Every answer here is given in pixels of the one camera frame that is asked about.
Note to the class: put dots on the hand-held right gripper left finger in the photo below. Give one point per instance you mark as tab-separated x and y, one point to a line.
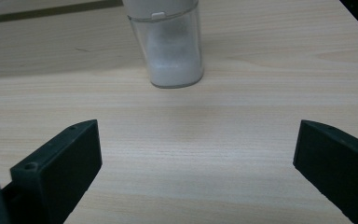
59	168

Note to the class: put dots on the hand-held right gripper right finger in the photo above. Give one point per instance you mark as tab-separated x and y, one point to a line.
341	165

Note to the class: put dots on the clear salt shaker white lid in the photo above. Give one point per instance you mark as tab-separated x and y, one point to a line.
172	49

